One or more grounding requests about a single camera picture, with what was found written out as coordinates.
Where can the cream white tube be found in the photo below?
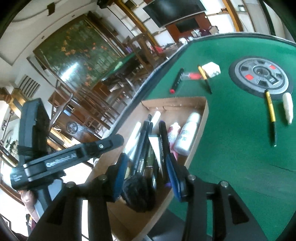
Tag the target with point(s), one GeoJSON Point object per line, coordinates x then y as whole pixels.
{"type": "Point", "coordinates": [288, 107]}

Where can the wooden wall shelf unit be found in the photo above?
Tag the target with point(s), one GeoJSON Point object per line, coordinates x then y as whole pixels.
{"type": "Point", "coordinates": [134, 16]}

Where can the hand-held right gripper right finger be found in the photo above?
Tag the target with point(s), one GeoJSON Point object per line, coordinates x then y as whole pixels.
{"type": "Point", "coordinates": [174, 178]}

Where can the green background table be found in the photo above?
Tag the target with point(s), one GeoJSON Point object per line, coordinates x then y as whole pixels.
{"type": "Point", "coordinates": [120, 64]}

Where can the olive green tube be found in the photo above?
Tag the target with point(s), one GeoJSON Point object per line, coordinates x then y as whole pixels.
{"type": "Point", "coordinates": [151, 160]}

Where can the black ceiling fixture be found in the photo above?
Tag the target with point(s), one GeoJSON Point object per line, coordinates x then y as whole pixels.
{"type": "Point", "coordinates": [50, 8]}

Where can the small white box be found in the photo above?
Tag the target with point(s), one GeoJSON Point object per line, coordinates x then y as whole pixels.
{"type": "Point", "coordinates": [211, 69]}

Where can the small dark wall screen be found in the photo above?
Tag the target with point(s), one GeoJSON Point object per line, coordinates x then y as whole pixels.
{"type": "Point", "coordinates": [187, 24]}

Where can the cardboard box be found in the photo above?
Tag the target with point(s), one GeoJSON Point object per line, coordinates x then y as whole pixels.
{"type": "Point", "coordinates": [175, 105]}

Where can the black wall television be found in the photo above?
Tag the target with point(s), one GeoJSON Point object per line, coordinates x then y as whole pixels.
{"type": "Point", "coordinates": [173, 10]}

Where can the black fluffy brush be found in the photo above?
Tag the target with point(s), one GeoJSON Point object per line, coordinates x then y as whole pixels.
{"type": "Point", "coordinates": [138, 194]}

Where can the white plastic bottle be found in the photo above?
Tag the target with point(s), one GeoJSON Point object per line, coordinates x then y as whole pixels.
{"type": "Point", "coordinates": [187, 136]}

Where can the red and white bottle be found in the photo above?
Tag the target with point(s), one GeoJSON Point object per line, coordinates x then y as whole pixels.
{"type": "Point", "coordinates": [174, 136]}

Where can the yellow and black pen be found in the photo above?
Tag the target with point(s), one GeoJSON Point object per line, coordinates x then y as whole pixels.
{"type": "Point", "coordinates": [204, 78]}

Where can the gold and black pen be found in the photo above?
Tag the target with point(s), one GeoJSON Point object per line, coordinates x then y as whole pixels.
{"type": "Point", "coordinates": [270, 109]}

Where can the slatted wall vent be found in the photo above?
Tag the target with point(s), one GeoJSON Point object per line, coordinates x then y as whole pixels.
{"type": "Point", "coordinates": [29, 85]}

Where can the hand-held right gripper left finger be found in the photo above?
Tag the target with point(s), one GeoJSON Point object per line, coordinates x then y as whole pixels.
{"type": "Point", "coordinates": [121, 176]}

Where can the person's left hand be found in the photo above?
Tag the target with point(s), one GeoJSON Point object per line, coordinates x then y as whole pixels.
{"type": "Point", "coordinates": [29, 197]}

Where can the round grey table centre panel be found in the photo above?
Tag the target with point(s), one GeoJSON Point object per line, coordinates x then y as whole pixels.
{"type": "Point", "coordinates": [261, 74]}

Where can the black marker with red cap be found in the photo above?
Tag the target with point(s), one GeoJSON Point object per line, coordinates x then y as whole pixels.
{"type": "Point", "coordinates": [177, 80]}

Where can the dark round emblem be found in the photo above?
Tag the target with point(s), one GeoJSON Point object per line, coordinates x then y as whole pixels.
{"type": "Point", "coordinates": [72, 127]}

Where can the large green floral painting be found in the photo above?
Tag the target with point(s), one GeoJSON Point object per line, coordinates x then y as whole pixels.
{"type": "Point", "coordinates": [78, 53]}

